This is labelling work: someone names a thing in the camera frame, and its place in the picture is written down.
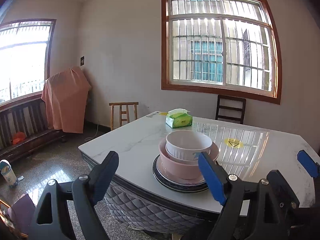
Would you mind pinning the dark wooden bench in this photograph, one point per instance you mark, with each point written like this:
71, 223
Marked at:
28, 117

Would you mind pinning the large pink bowl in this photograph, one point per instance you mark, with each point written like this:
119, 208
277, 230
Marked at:
180, 170

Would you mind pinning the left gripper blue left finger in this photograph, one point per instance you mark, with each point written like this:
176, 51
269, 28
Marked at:
51, 219

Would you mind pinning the white floral plate blue rim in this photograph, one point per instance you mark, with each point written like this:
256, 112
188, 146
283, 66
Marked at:
174, 183

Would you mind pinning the yellow warning sticker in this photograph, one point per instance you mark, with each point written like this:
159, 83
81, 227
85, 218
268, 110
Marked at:
233, 143

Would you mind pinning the black wall switch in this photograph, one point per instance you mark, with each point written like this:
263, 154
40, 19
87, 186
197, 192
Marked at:
82, 61

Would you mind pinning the side window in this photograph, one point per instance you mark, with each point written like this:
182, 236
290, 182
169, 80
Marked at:
25, 57

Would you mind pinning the rattan chair purple cushion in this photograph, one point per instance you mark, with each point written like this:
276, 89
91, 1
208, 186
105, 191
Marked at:
18, 216

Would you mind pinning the grey quilted table skirt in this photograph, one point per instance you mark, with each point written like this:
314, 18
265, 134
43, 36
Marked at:
136, 198

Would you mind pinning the white ribbed cartoon bowl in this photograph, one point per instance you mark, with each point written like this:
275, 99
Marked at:
187, 145

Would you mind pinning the dark wooden chair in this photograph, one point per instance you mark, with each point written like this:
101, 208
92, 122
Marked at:
230, 108

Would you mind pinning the orange object on bench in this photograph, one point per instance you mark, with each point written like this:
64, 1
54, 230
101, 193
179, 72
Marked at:
18, 137

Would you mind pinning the white blue bottle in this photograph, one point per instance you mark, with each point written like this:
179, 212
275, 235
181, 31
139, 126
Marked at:
8, 173

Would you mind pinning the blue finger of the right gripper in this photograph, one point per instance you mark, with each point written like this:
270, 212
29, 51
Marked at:
307, 162

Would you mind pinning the wood framed barred window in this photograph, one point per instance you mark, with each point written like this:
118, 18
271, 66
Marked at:
227, 47

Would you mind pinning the orange cloth covered furniture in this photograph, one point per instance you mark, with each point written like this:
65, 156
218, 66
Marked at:
65, 96

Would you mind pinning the light wooden chair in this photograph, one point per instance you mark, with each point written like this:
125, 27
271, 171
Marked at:
124, 113

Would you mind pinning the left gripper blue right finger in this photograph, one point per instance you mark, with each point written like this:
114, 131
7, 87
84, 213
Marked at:
269, 200

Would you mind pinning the green tissue pack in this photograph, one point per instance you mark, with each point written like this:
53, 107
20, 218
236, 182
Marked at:
178, 118

